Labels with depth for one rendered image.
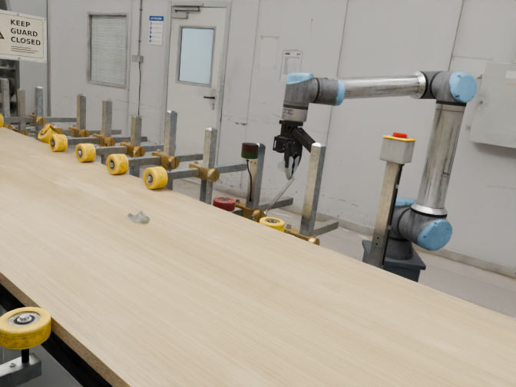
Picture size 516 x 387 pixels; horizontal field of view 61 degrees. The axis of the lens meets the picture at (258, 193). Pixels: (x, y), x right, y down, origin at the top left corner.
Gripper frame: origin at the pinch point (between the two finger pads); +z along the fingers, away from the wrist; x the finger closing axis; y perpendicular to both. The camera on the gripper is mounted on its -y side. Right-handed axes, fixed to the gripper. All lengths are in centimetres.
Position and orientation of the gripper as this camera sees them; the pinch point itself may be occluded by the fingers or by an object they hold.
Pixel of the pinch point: (290, 176)
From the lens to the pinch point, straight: 161.1
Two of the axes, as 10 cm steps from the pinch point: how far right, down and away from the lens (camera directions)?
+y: -7.5, -2.5, 6.1
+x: -6.5, 1.2, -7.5
